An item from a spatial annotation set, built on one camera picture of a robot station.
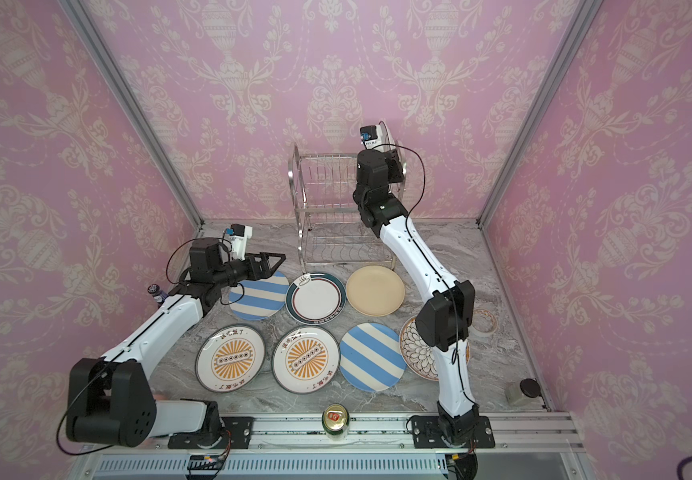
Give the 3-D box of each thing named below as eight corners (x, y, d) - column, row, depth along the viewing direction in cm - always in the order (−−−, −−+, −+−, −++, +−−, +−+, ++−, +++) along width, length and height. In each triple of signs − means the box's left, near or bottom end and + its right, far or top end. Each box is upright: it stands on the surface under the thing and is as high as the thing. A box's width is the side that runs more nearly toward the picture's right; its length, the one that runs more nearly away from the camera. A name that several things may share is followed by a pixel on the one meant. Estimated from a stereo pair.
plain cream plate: (346, 316, 97) (346, 313, 95) (346, 269, 109) (346, 265, 107) (406, 316, 97) (407, 313, 95) (400, 269, 109) (401, 265, 107)
